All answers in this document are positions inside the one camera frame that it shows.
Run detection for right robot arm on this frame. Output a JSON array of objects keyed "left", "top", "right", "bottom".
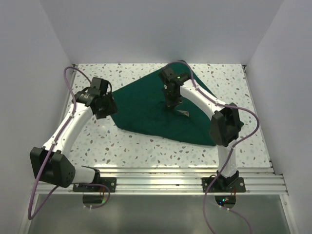
[{"left": 159, "top": 68, "right": 241, "bottom": 193}]

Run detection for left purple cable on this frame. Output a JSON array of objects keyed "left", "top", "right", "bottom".
[{"left": 28, "top": 67, "right": 112, "bottom": 220}]

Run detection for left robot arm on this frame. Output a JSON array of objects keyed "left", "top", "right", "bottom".
[{"left": 30, "top": 77, "right": 117, "bottom": 192}]

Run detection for steel instrument tray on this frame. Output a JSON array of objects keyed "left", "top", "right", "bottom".
[{"left": 179, "top": 110, "right": 190, "bottom": 117}]

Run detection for aluminium rail frame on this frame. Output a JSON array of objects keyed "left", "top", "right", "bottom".
[{"left": 29, "top": 63, "right": 291, "bottom": 195}]

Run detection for green surgical cloth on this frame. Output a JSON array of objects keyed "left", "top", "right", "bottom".
[{"left": 111, "top": 60, "right": 245, "bottom": 147}]

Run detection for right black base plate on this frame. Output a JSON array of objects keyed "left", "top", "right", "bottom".
[{"left": 201, "top": 171, "right": 246, "bottom": 193}]

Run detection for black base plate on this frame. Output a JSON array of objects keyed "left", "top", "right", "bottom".
[
  {"left": 201, "top": 171, "right": 246, "bottom": 193},
  {"left": 73, "top": 177, "right": 117, "bottom": 193}
]

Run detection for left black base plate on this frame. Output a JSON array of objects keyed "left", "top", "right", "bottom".
[{"left": 73, "top": 177, "right": 117, "bottom": 193}]

